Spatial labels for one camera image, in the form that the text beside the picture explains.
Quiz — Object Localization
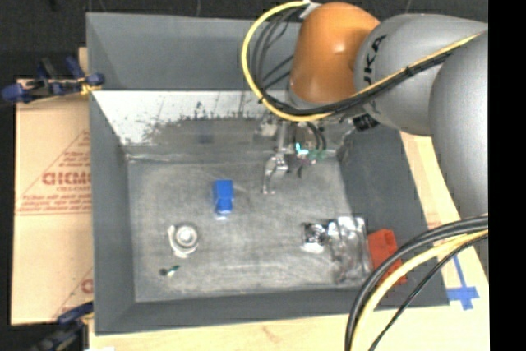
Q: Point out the blue box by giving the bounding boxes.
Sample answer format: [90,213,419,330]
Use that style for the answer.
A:
[211,178,236,220]

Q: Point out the grey metal bin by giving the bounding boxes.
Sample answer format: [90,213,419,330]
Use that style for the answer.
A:
[85,12,450,335]

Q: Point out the clear plastic bottle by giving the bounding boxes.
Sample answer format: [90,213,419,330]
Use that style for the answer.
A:
[301,215,372,285]

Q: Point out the clear round glass thing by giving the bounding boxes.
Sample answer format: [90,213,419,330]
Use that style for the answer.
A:
[166,222,201,259]

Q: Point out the red-brown flat block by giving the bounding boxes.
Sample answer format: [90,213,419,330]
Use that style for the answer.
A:
[366,229,408,287]

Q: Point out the brown cardboard board red print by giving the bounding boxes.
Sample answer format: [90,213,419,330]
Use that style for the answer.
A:
[9,76,96,326]

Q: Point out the black cylinder on white bracket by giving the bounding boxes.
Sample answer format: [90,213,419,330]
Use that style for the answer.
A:
[335,113,381,155]

